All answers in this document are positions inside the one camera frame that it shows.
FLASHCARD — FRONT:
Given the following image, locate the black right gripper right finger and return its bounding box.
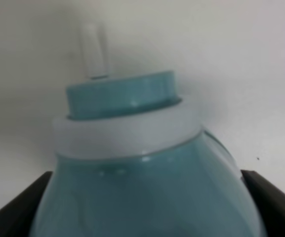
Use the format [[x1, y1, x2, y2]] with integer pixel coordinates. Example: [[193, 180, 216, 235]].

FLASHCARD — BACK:
[[242, 170, 285, 237]]

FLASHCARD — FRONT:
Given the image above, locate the teal bottle-shaped pencil sharpener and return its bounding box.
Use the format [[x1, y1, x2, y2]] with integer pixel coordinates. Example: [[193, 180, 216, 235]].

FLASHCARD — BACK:
[[29, 24, 267, 237]]

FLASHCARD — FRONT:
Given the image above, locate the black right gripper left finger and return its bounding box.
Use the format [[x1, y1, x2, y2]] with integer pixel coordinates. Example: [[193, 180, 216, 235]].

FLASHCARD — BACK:
[[0, 171, 52, 237]]

